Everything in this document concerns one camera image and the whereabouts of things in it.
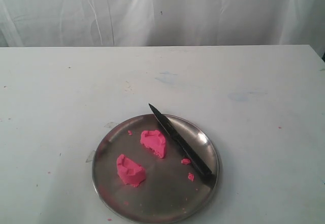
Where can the pink clay lump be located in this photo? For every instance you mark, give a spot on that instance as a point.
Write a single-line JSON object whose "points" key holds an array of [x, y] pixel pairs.
{"points": [[129, 171], [155, 141]]}

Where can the round steel plate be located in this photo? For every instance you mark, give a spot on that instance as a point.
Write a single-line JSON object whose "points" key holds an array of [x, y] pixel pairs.
{"points": [[167, 195]]}

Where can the white backdrop curtain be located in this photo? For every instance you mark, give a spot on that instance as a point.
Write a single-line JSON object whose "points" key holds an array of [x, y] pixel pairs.
{"points": [[161, 22]]}

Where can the pink sand crumb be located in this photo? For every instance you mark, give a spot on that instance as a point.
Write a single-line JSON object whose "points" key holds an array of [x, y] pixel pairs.
{"points": [[185, 161], [191, 177]]}

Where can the black kitchen knife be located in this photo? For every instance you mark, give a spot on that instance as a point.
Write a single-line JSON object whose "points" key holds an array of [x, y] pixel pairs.
{"points": [[197, 163]]}

